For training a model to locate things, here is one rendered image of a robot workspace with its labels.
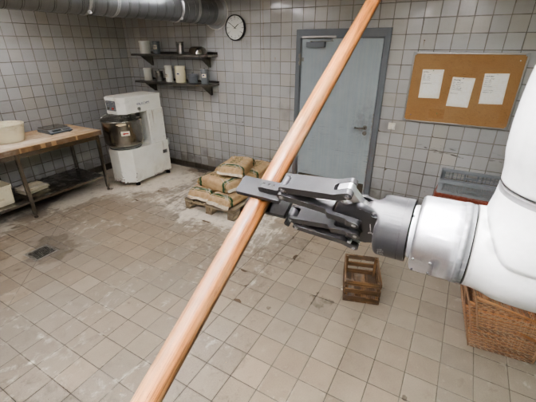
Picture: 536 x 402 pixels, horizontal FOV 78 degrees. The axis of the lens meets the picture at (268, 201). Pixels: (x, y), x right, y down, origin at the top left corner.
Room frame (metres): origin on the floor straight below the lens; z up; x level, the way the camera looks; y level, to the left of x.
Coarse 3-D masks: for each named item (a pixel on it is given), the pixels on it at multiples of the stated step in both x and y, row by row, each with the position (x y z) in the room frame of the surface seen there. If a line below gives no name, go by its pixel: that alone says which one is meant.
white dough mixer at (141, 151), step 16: (112, 96) 4.99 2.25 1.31; (128, 96) 4.99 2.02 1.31; (144, 96) 5.14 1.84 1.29; (112, 112) 4.85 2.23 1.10; (128, 112) 4.86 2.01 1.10; (144, 112) 5.15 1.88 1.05; (160, 112) 5.35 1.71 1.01; (112, 128) 4.68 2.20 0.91; (128, 128) 4.75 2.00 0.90; (144, 128) 5.18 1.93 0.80; (160, 128) 5.31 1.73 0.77; (112, 144) 4.69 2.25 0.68; (128, 144) 4.73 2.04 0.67; (144, 144) 5.05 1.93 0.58; (160, 144) 5.24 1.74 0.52; (112, 160) 4.78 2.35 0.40; (128, 160) 4.74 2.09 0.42; (144, 160) 4.93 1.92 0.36; (160, 160) 5.20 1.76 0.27; (128, 176) 4.73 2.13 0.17; (144, 176) 4.88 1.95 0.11
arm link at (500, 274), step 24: (504, 192) 0.28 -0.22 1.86; (480, 216) 0.29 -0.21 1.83; (504, 216) 0.27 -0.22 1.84; (528, 216) 0.25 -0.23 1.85; (480, 240) 0.27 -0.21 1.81; (504, 240) 0.26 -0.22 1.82; (528, 240) 0.25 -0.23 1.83; (480, 264) 0.27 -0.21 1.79; (504, 264) 0.25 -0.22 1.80; (528, 264) 0.24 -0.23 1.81; (480, 288) 0.27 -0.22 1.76; (504, 288) 0.25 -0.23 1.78; (528, 288) 0.24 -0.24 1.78
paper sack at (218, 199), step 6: (216, 192) 3.86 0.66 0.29; (234, 192) 3.84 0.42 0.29; (210, 198) 3.79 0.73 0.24; (216, 198) 3.75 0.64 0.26; (222, 198) 3.72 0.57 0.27; (228, 198) 3.70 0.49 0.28; (234, 198) 3.74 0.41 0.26; (240, 198) 3.84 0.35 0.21; (210, 204) 3.75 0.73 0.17; (216, 204) 3.70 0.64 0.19; (222, 204) 3.67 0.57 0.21; (228, 204) 3.64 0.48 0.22; (234, 204) 3.73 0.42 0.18
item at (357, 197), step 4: (340, 184) 0.36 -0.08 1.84; (344, 184) 0.35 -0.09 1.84; (348, 184) 0.35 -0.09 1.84; (352, 184) 0.35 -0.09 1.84; (340, 188) 0.35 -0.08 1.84; (344, 188) 0.34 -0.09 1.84; (348, 188) 0.34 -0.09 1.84; (352, 188) 0.34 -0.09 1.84; (356, 188) 0.35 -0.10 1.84; (356, 192) 0.35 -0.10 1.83; (356, 196) 0.34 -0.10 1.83; (360, 196) 0.35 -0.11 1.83; (344, 200) 0.34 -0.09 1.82; (352, 200) 0.35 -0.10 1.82; (356, 200) 0.35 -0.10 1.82; (360, 200) 0.35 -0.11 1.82; (364, 200) 0.35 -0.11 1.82
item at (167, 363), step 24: (360, 24) 0.77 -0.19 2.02; (336, 72) 0.65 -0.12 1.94; (312, 96) 0.60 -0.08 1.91; (312, 120) 0.55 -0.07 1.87; (288, 144) 0.50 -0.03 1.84; (288, 168) 0.48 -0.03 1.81; (240, 216) 0.40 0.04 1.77; (240, 240) 0.37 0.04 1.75; (216, 264) 0.34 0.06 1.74; (216, 288) 0.32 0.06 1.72; (192, 312) 0.29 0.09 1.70; (168, 336) 0.28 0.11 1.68; (192, 336) 0.28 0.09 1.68; (168, 360) 0.25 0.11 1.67; (144, 384) 0.23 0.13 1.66; (168, 384) 0.24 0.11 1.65
